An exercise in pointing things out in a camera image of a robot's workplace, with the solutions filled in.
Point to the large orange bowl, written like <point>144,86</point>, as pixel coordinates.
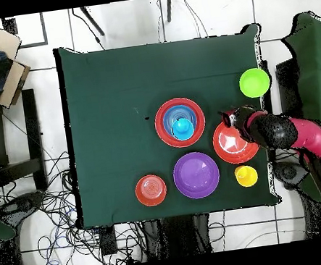
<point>159,126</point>
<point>230,149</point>

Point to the blue cup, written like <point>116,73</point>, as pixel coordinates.
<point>183,129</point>

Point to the small blue bowl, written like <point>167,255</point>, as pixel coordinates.
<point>175,113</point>

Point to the green bowl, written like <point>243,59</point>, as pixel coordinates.
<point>254,82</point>

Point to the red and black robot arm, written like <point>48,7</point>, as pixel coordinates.
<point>310,136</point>

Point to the dark green tablecloth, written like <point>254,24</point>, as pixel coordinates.
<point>115,147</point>

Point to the purple bowl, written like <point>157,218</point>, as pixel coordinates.
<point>196,175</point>

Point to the small orange bowl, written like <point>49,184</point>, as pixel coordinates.
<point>151,190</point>

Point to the orange cup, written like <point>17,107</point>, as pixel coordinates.
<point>237,171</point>

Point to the yellow cup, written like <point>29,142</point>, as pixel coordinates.
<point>247,177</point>

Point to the black box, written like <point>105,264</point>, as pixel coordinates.
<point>108,240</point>

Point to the black tripod leg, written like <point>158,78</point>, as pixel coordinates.
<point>169,8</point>
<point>92,21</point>

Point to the black stool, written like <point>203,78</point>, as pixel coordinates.
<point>32,126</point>

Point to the black stand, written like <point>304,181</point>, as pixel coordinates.
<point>287,86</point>

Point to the cardboard box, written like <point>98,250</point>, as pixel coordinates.
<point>12,82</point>

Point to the grey pedestal foot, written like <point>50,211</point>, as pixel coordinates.
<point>290,173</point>
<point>21,207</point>

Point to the dark grey frame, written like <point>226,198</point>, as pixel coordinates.
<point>44,31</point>

